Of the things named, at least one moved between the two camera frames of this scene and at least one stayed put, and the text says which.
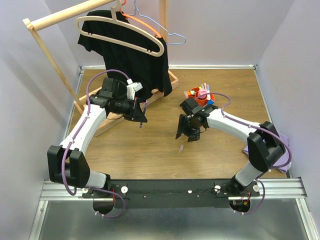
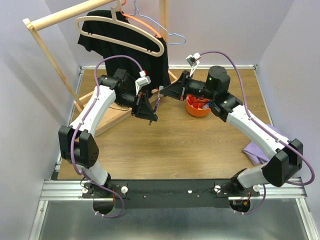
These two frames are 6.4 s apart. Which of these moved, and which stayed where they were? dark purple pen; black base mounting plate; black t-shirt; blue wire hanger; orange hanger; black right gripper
Moved: dark purple pen; black right gripper
Stayed: orange hanger; blue wire hanger; black base mounting plate; black t-shirt
